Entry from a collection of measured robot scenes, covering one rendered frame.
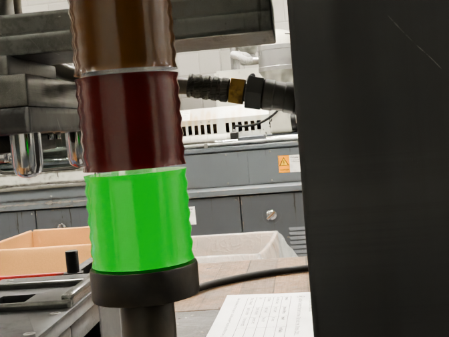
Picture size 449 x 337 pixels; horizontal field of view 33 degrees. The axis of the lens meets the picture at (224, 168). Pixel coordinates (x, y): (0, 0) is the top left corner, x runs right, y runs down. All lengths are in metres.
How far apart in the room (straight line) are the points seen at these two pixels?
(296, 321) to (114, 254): 0.52
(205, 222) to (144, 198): 4.83
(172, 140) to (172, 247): 0.04
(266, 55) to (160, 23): 5.00
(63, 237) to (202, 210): 1.81
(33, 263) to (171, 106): 2.64
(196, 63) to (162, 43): 6.75
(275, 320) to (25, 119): 0.40
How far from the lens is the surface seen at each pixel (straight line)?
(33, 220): 5.43
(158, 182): 0.27
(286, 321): 0.78
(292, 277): 1.00
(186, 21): 0.50
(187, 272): 0.28
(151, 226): 0.27
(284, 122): 5.16
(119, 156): 0.27
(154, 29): 0.27
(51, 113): 0.52
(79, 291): 0.56
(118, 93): 0.27
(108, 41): 0.27
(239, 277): 0.99
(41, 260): 2.89
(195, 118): 5.35
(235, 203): 5.04
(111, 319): 0.63
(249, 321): 0.79
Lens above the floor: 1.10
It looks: 3 degrees down
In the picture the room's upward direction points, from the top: 5 degrees counter-clockwise
